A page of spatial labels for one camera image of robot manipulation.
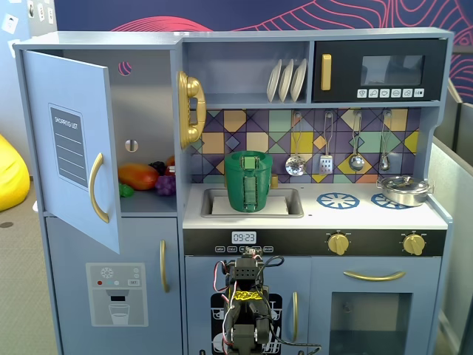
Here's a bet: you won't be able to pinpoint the white toy plate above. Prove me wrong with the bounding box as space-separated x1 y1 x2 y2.
278 58 296 104
266 58 283 104
290 58 308 103

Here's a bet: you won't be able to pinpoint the black toy microwave door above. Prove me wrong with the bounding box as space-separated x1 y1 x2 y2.
312 38 448 104

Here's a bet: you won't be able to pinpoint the gold toy telephone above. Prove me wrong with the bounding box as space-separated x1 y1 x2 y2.
176 70 207 151

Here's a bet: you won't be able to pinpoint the metal slotted skimmer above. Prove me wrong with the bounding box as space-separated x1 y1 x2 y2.
285 110 307 178

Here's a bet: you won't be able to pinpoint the blue oven door with window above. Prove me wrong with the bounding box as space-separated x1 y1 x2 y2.
310 257 443 355

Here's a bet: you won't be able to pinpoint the small metal spoon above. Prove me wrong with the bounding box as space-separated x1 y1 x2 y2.
378 109 393 172

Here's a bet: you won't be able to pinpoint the blue dishwasher door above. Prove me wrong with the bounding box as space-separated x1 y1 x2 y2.
184 255 312 355

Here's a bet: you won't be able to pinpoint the blue ice dispenser fridge door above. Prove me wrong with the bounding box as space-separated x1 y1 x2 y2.
44 217 180 355

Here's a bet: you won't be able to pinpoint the blue shopping list fridge door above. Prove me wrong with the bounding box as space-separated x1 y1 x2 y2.
21 50 122 255

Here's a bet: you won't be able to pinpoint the purple toy grapes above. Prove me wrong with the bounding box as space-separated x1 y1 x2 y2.
154 175 177 197

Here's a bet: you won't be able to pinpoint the black cable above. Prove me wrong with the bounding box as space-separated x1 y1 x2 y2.
258 254 323 355

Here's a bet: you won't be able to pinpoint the grey desk divider panel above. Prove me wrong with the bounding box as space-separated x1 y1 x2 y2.
430 142 473 355
447 79 473 156

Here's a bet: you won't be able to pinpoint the gold stove knob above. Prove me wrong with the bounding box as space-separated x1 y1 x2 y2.
401 232 426 256
327 231 350 256

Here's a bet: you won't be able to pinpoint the small steel pot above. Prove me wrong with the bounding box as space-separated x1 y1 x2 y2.
376 176 434 207

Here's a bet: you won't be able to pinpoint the blue wooden toy kitchen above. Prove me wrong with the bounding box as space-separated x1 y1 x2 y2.
13 27 455 355

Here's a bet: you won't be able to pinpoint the green plastic container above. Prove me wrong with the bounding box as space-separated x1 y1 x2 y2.
225 165 273 214

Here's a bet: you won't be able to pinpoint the orange red toy mango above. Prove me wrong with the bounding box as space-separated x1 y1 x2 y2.
118 163 160 192

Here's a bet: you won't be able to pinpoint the small metal ladle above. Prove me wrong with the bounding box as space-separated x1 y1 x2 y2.
349 109 366 172

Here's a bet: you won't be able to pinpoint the steel pot lid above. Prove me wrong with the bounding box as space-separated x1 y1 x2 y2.
380 175 429 192

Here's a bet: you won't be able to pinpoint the yellow bean bag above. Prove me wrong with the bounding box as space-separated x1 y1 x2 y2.
0 133 30 213

